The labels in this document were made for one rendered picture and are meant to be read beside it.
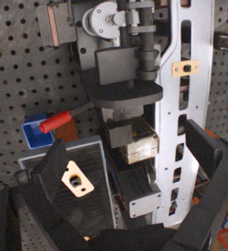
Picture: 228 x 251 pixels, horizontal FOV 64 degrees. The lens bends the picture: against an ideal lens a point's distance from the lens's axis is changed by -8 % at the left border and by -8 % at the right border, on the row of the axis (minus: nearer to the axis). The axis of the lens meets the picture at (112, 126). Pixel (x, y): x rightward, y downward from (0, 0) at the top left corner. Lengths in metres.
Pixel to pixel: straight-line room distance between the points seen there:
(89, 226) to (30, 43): 0.59
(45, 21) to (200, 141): 0.29
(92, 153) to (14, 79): 0.51
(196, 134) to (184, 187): 0.63
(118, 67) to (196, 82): 0.32
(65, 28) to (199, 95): 0.41
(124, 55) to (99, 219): 0.35
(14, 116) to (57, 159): 0.64
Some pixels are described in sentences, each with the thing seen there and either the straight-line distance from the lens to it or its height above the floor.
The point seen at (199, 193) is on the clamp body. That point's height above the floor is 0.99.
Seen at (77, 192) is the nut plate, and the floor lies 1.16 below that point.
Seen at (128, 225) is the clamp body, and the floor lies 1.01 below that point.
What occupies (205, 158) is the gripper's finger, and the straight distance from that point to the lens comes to 0.17.
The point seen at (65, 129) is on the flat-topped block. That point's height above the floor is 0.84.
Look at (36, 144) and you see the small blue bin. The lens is 0.79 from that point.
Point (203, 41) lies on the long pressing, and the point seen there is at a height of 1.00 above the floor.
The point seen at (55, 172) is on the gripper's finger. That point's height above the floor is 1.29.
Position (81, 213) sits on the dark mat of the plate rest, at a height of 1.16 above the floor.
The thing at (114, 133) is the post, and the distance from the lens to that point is 0.40.
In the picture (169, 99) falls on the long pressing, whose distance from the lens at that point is 0.54.
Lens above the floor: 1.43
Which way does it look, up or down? 58 degrees down
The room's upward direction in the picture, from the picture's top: 150 degrees clockwise
